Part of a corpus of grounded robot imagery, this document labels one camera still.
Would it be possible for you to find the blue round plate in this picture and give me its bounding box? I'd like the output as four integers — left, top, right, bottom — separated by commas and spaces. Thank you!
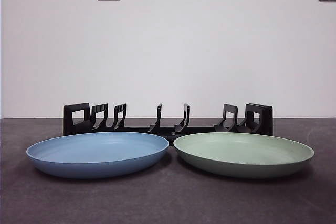
25, 131, 170, 179

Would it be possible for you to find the green round plate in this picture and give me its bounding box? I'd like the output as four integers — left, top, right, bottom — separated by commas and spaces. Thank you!
173, 132, 315, 180

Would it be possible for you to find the black plastic plate rack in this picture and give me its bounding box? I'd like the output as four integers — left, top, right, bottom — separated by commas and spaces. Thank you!
62, 102, 274, 147

